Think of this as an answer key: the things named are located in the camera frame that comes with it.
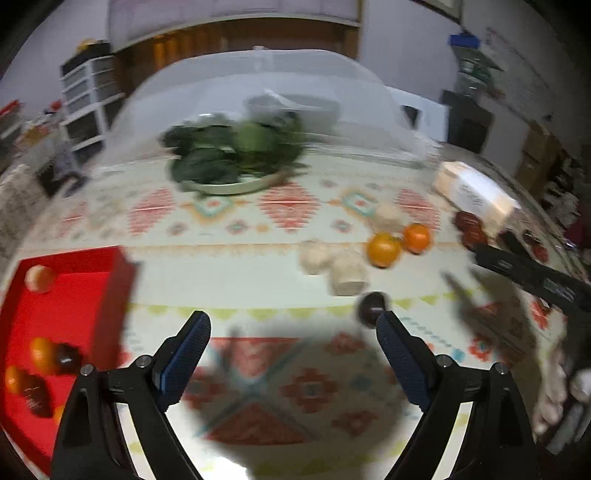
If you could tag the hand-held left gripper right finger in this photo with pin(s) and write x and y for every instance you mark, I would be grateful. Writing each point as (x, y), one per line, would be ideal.
(401, 360)

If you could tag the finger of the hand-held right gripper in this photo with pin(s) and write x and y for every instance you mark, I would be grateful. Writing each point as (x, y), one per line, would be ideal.
(515, 244)
(517, 270)

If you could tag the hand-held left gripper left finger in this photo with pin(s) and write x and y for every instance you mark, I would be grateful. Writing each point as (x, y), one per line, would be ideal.
(184, 360)

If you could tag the red date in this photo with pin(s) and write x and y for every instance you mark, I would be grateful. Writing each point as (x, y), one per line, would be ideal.
(467, 220)
(68, 359)
(34, 394)
(475, 238)
(539, 251)
(371, 307)

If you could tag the orange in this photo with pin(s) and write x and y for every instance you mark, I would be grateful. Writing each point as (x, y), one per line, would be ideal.
(383, 249)
(417, 238)
(41, 355)
(14, 379)
(57, 414)

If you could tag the banana piece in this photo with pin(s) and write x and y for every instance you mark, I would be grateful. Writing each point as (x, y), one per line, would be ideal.
(316, 257)
(388, 217)
(40, 278)
(348, 275)

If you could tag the red tray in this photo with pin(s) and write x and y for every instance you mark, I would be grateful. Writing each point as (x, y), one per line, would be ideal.
(78, 314)

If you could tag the person's right hand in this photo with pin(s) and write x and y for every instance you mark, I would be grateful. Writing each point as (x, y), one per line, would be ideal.
(551, 392)

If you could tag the cream tissue pack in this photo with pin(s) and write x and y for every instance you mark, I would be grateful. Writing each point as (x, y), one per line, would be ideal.
(471, 189)

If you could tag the cardboard boxes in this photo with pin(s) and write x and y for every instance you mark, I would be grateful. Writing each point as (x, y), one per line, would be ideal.
(538, 157)

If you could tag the patterned tablecloth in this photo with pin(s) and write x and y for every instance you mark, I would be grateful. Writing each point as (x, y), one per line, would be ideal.
(277, 295)

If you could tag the dark cabinet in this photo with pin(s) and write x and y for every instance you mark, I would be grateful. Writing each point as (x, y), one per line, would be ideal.
(468, 124)

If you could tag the white appliance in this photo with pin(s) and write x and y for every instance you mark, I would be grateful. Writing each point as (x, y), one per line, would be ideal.
(425, 110)

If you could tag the white plate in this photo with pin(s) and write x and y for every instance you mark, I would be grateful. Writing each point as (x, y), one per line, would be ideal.
(231, 187)

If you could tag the spinach leaves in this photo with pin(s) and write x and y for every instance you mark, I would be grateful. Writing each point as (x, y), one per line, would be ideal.
(212, 152)

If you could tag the blue box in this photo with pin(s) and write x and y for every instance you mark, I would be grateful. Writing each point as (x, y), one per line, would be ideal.
(464, 40)

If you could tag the plastic drawer cabinet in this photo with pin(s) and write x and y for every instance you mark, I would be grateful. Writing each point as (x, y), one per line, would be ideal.
(87, 97)

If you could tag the white mesh food cover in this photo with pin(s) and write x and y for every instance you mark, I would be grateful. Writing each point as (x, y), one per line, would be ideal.
(207, 78)

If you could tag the wall poster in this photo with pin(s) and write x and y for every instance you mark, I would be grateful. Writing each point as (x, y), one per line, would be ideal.
(521, 69)

